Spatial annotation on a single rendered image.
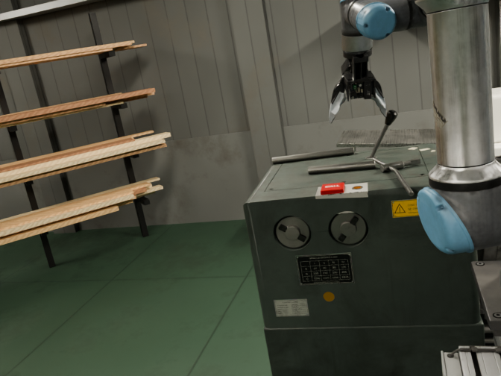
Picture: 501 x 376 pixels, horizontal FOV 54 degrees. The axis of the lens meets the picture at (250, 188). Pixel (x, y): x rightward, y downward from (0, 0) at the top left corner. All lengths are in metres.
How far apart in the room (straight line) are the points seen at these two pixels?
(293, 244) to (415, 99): 3.33
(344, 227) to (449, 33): 0.67
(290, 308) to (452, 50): 0.89
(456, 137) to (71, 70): 4.98
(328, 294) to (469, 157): 0.71
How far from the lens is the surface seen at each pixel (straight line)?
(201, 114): 4.93
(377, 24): 1.14
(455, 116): 0.81
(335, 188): 1.30
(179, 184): 5.20
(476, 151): 0.83
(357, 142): 3.54
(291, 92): 4.65
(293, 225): 1.34
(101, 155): 4.47
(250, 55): 4.62
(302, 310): 1.45
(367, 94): 1.31
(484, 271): 1.07
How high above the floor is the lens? 1.65
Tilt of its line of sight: 15 degrees down
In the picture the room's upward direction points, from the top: 10 degrees counter-clockwise
